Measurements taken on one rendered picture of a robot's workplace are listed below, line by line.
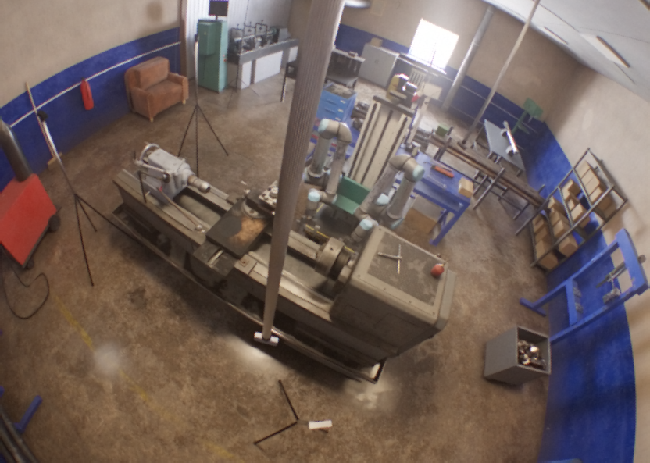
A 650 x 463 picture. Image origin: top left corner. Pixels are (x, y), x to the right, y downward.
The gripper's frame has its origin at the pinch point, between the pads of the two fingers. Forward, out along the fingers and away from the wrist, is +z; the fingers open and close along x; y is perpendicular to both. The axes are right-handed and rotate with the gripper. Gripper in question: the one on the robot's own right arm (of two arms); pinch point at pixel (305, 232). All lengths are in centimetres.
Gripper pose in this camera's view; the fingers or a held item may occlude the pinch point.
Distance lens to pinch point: 229.2
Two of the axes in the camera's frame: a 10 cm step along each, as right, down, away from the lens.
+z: -2.2, 8.9, 4.0
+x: -9.5, -2.9, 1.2
